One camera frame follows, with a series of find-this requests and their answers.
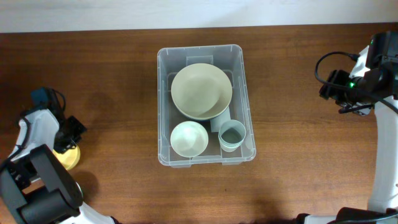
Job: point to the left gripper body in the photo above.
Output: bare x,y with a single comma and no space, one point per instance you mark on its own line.
71,134

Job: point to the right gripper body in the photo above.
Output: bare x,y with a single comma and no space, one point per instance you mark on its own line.
346,98

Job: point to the yellow small bowl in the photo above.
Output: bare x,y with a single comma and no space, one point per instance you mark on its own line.
70,158

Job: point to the white small bowl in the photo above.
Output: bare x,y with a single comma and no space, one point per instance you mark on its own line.
189,139

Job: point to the grey plastic cup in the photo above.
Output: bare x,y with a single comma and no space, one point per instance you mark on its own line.
233,124

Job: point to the mint green plastic cup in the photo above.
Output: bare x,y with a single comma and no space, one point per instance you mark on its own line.
231,137

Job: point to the cream plate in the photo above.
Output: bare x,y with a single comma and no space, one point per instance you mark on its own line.
201,90

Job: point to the cream plastic cup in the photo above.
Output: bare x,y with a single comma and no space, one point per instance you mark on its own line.
229,148

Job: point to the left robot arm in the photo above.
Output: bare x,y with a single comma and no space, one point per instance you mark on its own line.
35,187

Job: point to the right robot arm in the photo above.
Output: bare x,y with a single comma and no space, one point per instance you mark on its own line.
370,86

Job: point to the clear plastic storage container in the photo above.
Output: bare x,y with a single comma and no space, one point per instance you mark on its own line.
229,58

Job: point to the white label in container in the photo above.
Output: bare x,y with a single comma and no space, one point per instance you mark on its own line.
218,121

